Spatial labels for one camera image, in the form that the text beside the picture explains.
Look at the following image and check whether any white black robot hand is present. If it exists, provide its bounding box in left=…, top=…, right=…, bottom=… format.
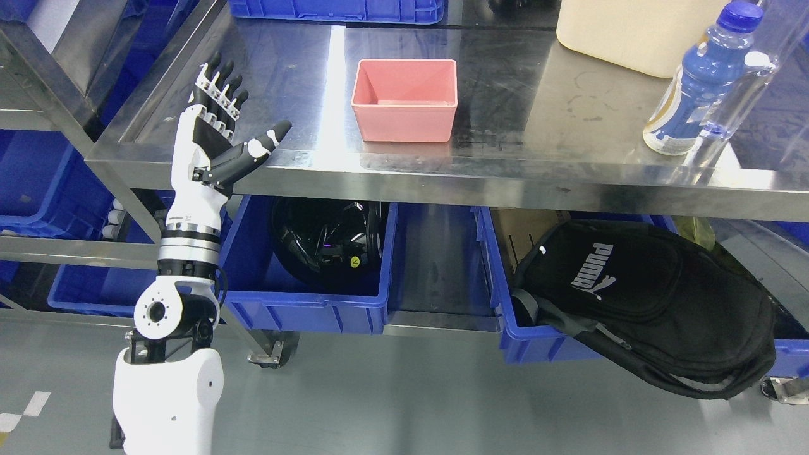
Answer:
left=166, top=52, right=293, bottom=235

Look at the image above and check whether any pink plastic storage box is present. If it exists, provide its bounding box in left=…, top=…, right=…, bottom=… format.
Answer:
left=351, top=59, right=459, bottom=142

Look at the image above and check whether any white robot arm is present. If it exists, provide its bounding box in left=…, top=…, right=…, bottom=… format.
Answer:
left=111, top=222, right=224, bottom=454

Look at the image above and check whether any stainless steel left shelf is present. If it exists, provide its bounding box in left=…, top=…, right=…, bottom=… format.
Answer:
left=2, top=1, right=213, bottom=315

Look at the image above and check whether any cardboard box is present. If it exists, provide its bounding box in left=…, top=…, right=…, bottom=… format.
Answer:
left=491, top=208, right=571, bottom=277

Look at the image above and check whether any beige plastic container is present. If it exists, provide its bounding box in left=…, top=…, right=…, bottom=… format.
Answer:
left=556, top=1, right=726, bottom=78

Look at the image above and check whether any blue bin with helmet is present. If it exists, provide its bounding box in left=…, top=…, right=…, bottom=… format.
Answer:
left=221, top=195, right=399, bottom=334

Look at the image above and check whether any black helmet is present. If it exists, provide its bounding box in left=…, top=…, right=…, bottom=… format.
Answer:
left=269, top=197, right=389, bottom=291

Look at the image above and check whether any blue bin middle left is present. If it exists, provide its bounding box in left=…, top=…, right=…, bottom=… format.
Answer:
left=1, top=130, right=114, bottom=241

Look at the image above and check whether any blue bin lower left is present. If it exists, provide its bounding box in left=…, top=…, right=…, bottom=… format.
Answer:
left=47, top=199, right=157, bottom=318

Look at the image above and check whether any blue bin on table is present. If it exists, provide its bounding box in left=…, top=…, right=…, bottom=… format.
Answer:
left=228, top=1, right=447, bottom=25

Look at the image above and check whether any stainless steel table cart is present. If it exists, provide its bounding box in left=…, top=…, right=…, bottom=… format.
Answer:
left=88, top=1, right=807, bottom=325

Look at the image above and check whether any blue bin with backpack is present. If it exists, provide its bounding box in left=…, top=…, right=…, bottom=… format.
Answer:
left=473, top=207, right=807, bottom=377

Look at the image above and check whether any blue drink bottle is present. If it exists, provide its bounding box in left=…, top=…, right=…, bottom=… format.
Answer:
left=642, top=1, right=765, bottom=156

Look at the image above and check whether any black Puma backpack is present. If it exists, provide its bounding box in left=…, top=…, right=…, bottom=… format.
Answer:
left=511, top=219, right=777, bottom=399

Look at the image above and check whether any clear plastic bottle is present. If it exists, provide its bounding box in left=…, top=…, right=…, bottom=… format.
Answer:
left=684, top=0, right=809, bottom=169

